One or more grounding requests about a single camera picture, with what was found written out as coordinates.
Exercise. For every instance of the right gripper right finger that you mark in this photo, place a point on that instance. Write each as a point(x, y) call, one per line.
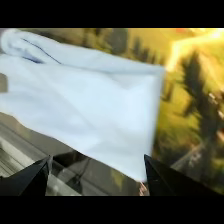
point(166, 183)

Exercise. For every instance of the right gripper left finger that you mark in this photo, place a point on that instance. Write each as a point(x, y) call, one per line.
point(28, 181)

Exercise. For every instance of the silver frame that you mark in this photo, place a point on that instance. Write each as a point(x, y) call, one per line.
point(15, 155)

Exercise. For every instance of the light blue shirt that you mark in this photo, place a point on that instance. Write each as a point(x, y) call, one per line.
point(83, 100)

